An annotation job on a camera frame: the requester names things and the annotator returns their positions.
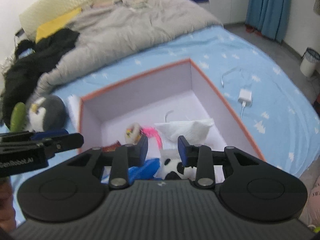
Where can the blue and white packet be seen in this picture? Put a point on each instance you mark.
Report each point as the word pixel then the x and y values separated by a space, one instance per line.
pixel 146 168

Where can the small panda plush toy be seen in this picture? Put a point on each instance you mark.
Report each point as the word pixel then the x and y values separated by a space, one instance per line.
pixel 172 166

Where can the person's left hand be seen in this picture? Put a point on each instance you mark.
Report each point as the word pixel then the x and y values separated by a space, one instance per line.
pixel 5 205

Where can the yellow pillow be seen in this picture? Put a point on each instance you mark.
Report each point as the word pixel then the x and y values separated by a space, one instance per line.
pixel 57 21

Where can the blue star-print bed sheet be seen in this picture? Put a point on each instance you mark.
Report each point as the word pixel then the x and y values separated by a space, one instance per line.
pixel 250 55

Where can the green plush stick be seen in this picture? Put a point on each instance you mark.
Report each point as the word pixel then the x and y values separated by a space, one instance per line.
pixel 18 116

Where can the blue curtain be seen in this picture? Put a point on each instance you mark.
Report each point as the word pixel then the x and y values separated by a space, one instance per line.
pixel 267 10

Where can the grey duvet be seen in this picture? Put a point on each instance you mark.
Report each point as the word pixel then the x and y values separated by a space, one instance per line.
pixel 125 30

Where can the white trash bin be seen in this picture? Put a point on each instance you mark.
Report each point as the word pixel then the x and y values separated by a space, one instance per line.
pixel 308 66

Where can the pink tasselled plush toy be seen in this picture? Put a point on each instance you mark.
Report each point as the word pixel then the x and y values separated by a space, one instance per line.
pixel 135 131

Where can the white spray bottle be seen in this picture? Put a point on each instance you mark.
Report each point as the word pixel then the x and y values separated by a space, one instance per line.
pixel 73 107

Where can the black clothing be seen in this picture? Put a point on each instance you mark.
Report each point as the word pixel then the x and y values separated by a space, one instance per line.
pixel 32 62

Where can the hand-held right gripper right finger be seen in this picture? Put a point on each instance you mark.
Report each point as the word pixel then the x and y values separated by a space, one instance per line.
pixel 182 152

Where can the red snack packet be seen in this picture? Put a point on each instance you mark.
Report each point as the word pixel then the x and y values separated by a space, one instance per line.
pixel 112 148

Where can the white face mask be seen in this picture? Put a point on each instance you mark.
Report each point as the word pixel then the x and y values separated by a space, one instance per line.
pixel 185 130

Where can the grey penguin plush toy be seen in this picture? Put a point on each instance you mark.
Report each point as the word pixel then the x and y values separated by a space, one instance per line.
pixel 50 110

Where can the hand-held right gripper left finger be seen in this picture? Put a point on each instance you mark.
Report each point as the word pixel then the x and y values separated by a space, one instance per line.
pixel 143 152

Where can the white power adapter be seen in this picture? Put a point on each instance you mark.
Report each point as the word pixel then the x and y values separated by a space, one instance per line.
pixel 245 96

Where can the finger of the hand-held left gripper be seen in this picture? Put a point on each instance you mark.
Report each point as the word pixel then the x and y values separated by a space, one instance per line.
pixel 50 134
pixel 70 141

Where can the cream padded headboard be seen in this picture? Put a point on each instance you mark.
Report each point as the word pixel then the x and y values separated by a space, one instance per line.
pixel 50 2

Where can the pale pink cloth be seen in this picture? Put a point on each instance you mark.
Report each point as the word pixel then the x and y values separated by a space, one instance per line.
pixel 313 200

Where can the orange cardboard box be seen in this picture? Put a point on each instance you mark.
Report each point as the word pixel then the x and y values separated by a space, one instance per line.
pixel 150 90

